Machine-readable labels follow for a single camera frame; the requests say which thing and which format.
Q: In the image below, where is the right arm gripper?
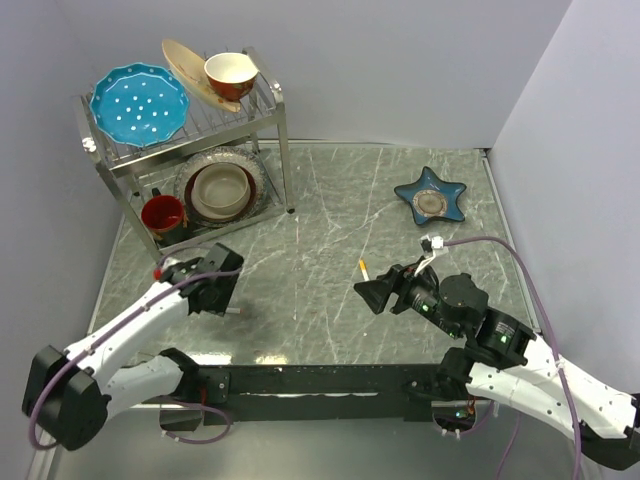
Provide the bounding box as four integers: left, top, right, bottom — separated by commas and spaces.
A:
351, 255, 461, 337

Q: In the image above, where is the white marker with yellow end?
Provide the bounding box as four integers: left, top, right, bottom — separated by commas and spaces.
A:
359, 259, 370, 281

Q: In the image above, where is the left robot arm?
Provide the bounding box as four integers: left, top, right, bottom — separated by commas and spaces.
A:
22, 243, 244, 451

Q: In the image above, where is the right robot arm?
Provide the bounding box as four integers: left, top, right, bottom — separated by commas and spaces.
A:
354, 265, 639, 471

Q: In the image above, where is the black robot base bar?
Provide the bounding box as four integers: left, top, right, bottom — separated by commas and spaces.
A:
158, 362, 494, 434

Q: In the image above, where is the red mug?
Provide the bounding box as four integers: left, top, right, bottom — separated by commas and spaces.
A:
140, 188, 190, 247

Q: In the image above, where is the beige bowl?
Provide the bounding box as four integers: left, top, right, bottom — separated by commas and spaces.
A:
191, 162, 251, 220

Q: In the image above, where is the blue star-shaped dish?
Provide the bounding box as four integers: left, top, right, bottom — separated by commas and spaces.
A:
394, 166, 467, 227

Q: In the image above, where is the steel dish rack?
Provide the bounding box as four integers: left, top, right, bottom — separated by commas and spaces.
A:
72, 46, 295, 258

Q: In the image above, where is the blue polka dot plate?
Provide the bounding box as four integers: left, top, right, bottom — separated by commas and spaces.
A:
89, 63, 190, 149

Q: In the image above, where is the red and white bowl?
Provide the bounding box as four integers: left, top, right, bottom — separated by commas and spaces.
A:
204, 52, 259, 102

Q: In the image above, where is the cream oval plate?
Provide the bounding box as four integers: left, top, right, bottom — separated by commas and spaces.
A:
162, 39, 242, 113

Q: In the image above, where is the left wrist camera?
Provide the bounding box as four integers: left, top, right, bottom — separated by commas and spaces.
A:
153, 256, 180, 281

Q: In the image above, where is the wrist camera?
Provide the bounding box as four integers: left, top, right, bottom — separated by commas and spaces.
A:
413, 234, 446, 277
153, 256, 180, 281

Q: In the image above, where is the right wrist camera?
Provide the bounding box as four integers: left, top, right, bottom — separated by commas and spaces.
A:
413, 234, 446, 277

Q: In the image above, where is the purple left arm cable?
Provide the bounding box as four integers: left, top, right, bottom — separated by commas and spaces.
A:
27, 244, 241, 449

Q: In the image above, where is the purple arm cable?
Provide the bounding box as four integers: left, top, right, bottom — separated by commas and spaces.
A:
27, 244, 241, 449
444, 235, 584, 480

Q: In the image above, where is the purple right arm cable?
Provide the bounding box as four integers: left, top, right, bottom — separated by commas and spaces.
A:
444, 235, 584, 480

